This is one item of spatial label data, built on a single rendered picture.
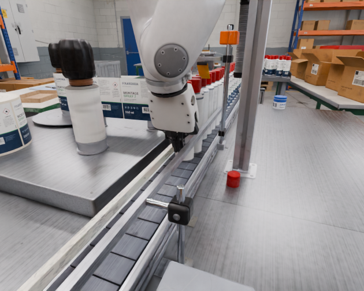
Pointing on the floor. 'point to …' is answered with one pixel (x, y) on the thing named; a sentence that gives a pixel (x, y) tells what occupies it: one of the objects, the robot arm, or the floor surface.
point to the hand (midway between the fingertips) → (178, 143)
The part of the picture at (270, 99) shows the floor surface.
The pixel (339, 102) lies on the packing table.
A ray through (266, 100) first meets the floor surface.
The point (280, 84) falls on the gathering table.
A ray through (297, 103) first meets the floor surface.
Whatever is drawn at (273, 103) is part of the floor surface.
